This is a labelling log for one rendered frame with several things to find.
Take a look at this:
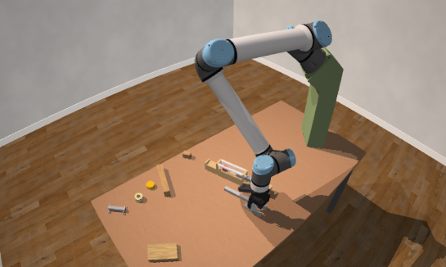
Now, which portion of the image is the light wooden batten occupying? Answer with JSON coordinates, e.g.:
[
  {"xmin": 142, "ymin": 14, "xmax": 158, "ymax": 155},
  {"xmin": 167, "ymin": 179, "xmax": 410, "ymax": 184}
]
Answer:
[{"xmin": 157, "ymin": 164, "xmax": 170, "ymax": 196}]

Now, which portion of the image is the cream roll of tape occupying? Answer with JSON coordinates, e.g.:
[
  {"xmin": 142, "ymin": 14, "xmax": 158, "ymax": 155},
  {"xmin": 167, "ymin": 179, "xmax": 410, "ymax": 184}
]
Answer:
[{"xmin": 134, "ymin": 193, "xmax": 143, "ymax": 202}]

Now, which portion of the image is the light brown wooden board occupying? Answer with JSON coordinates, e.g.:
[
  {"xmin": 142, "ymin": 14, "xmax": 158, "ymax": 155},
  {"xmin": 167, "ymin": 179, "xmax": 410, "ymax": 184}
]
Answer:
[{"xmin": 147, "ymin": 243, "xmax": 178, "ymax": 261}]

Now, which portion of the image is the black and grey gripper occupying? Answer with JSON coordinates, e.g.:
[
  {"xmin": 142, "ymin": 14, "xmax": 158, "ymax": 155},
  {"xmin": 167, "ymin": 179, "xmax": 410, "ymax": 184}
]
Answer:
[{"xmin": 247, "ymin": 189, "xmax": 270, "ymax": 213}]

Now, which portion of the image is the small wooden block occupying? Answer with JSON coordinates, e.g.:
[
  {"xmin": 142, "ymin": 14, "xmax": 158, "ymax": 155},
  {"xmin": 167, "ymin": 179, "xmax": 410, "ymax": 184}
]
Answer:
[{"xmin": 182, "ymin": 151, "xmax": 191, "ymax": 159}]

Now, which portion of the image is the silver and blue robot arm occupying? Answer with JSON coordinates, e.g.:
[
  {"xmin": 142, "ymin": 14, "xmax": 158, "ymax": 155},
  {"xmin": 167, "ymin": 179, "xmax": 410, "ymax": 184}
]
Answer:
[{"xmin": 195, "ymin": 20, "xmax": 332, "ymax": 193}]

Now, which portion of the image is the orange short cylinder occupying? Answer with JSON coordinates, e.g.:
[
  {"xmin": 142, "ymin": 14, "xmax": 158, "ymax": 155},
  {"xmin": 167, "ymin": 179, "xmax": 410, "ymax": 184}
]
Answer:
[{"xmin": 146, "ymin": 181, "xmax": 155, "ymax": 189}]

